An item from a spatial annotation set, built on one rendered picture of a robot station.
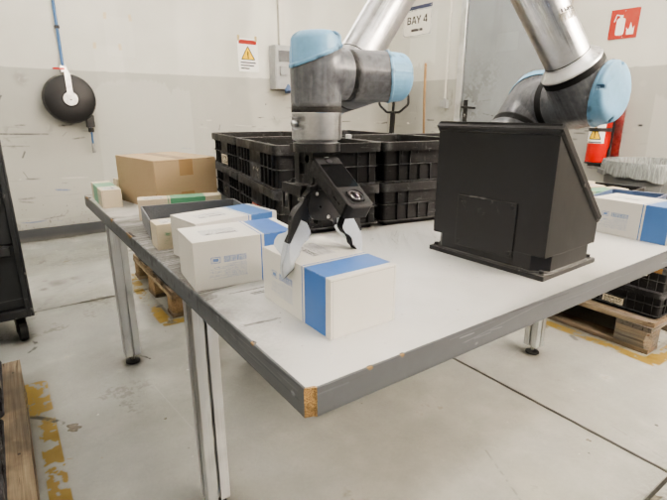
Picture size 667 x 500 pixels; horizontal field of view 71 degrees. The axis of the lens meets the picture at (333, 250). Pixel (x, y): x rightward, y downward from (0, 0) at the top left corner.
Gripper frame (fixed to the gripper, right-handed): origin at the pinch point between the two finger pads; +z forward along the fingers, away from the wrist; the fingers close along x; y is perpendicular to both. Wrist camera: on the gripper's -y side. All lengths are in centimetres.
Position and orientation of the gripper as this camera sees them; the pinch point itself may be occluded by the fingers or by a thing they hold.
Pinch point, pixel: (326, 271)
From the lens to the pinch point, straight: 75.0
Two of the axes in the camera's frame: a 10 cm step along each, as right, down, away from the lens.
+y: -5.8, -2.3, 7.9
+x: -8.2, 1.6, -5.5
